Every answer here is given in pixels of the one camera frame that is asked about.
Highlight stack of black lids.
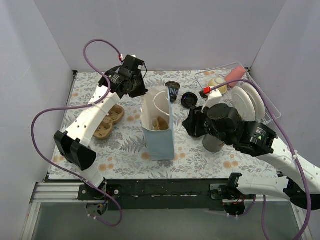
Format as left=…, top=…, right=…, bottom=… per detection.
left=181, top=92, right=198, bottom=109

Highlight single brown cup carrier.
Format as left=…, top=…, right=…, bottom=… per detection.
left=151, top=116, right=170, bottom=131

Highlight light blue paper bag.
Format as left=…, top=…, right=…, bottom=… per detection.
left=141, top=86, right=175, bottom=161

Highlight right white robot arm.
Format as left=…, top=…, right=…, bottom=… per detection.
left=182, top=103, right=320, bottom=211

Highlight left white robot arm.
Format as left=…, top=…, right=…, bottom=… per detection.
left=53, top=55, right=148, bottom=200

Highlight back black coffee cup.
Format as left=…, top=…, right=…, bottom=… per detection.
left=165, top=81, right=181, bottom=103

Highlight grey cup with straws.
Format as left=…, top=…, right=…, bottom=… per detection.
left=202, top=134, right=225, bottom=153

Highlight front white plate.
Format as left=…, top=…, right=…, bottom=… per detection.
left=231, top=86, right=256, bottom=122

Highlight white plate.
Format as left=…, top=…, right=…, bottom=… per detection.
left=231, top=86, right=256, bottom=122
left=241, top=83, right=266, bottom=121

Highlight back white plate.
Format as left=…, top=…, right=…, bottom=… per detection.
left=241, top=83, right=266, bottom=121

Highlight yellow patterned bowl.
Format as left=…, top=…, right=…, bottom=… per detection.
left=207, top=77, right=228, bottom=95

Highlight pink plastic cup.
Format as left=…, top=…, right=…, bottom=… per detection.
left=224, top=66, right=246, bottom=88

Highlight brown cardboard cup sleeves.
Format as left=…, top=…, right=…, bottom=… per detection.
left=93, top=105, right=125, bottom=140

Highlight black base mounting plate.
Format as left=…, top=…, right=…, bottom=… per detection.
left=77, top=177, right=256, bottom=212

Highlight floral tablecloth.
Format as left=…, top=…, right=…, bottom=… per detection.
left=48, top=70, right=280, bottom=180

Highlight white wire dish rack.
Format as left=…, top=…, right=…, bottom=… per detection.
left=195, top=62, right=282, bottom=120

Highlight aluminium frame rail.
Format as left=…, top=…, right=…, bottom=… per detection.
left=21, top=181, right=313, bottom=240

